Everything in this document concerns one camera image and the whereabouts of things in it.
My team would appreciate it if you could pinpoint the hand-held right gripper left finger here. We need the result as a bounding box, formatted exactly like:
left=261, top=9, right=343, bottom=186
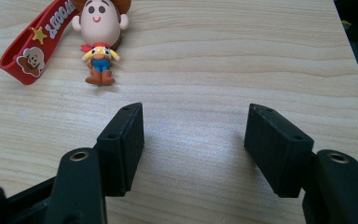
left=44, top=102, right=145, bottom=224

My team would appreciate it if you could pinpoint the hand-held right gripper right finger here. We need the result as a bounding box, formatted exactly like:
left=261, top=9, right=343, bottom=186
left=243, top=103, right=358, bottom=224

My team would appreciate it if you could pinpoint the cowboy doll figurine keychain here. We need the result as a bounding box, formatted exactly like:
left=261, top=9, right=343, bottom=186
left=70, top=0, right=132, bottom=87

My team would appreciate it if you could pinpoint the red rubber wrist strap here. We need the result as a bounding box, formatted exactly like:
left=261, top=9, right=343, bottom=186
left=0, top=0, right=77, bottom=86

